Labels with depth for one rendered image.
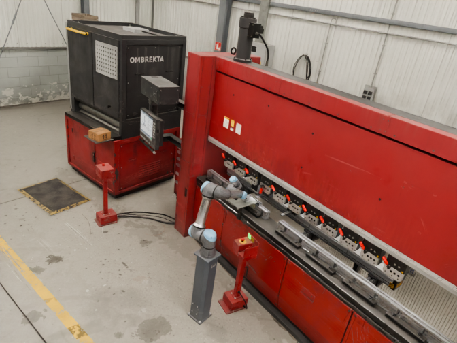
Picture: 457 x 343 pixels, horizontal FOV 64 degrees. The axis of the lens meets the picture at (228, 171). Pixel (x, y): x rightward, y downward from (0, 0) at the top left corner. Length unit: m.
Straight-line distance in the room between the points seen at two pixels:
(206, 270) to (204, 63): 2.09
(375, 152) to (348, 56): 5.00
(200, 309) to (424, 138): 2.45
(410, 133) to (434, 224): 0.62
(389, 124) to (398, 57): 4.71
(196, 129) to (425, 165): 2.43
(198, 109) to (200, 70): 0.42
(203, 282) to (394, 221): 1.72
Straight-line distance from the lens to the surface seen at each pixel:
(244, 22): 3.83
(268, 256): 3.74
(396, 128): 2.73
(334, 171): 3.07
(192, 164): 4.31
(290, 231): 3.57
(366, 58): 7.57
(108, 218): 5.04
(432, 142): 2.65
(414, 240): 2.87
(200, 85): 4.01
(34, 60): 9.69
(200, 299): 3.63
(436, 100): 7.31
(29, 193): 5.89
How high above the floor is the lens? 2.89
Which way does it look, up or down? 26 degrees down
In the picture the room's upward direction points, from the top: 8 degrees clockwise
